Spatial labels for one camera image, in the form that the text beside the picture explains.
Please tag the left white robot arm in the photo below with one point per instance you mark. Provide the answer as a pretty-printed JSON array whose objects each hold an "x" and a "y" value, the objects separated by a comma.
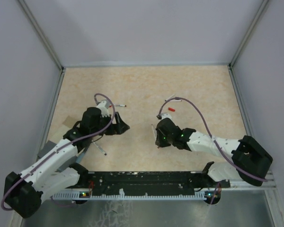
[{"x": 25, "y": 192}]

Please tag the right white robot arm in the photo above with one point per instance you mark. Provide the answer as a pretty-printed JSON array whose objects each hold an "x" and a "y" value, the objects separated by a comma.
[{"x": 244, "y": 158}]

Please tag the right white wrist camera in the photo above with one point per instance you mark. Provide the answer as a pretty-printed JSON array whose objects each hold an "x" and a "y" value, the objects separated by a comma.
[{"x": 162, "y": 116}]

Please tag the brown cardboard piece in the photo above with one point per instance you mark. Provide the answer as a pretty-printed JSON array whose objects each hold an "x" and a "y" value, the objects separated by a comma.
[{"x": 69, "y": 121}]

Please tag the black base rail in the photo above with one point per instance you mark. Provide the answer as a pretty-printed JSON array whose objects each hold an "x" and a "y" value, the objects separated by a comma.
[{"x": 145, "y": 183}]

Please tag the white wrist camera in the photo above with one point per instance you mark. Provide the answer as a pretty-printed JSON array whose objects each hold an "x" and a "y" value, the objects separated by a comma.
[
  {"x": 104, "y": 107},
  {"x": 162, "y": 116}
]

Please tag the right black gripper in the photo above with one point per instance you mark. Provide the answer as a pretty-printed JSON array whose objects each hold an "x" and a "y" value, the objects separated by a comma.
[{"x": 159, "y": 142}]

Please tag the black capped white pen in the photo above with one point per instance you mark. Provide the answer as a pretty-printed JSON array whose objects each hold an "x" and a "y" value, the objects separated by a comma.
[{"x": 175, "y": 100}]

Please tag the red capped white pen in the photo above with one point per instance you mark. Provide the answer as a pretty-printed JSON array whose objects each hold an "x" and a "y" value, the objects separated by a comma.
[{"x": 100, "y": 149}]

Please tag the blue end white pen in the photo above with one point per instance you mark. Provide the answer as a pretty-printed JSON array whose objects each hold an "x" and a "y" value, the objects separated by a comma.
[{"x": 154, "y": 131}]

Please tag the grey tape patch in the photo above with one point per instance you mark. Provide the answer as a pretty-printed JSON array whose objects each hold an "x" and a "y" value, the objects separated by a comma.
[{"x": 49, "y": 145}]

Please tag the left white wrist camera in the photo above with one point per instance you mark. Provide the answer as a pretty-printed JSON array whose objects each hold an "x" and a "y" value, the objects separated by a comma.
[{"x": 104, "y": 107}]

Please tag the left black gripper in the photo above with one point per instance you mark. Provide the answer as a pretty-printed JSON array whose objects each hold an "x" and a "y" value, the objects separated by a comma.
[{"x": 119, "y": 127}]

